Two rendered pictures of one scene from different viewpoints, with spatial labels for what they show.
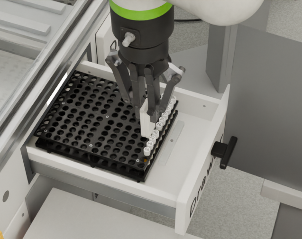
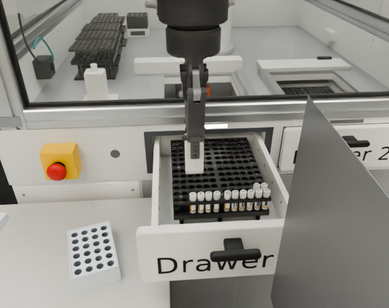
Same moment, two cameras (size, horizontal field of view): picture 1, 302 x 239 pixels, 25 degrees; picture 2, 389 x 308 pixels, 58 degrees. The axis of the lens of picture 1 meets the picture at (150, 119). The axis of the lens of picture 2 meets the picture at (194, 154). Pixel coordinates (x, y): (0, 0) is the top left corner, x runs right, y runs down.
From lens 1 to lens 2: 0.91 m
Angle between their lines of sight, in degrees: 49
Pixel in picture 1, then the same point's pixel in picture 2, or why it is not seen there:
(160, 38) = (173, 16)
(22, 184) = (139, 164)
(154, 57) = (175, 49)
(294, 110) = (316, 266)
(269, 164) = not seen: outside the picture
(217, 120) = (261, 223)
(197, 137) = not seen: hidden behind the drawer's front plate
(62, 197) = not seen: hidden behind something
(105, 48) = (286, 145)
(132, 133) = (208, 184)
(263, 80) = (306, 197)
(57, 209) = (149, 206)
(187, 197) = (143, 234)
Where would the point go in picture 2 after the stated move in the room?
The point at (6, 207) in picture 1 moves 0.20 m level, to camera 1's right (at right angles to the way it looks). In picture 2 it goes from (113, 163) to (141, 217)
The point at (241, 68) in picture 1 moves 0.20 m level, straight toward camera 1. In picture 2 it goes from (298, 169) to (144, 195)
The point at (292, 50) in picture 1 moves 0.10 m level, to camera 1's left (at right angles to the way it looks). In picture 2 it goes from (333, 154) to (272, 114)
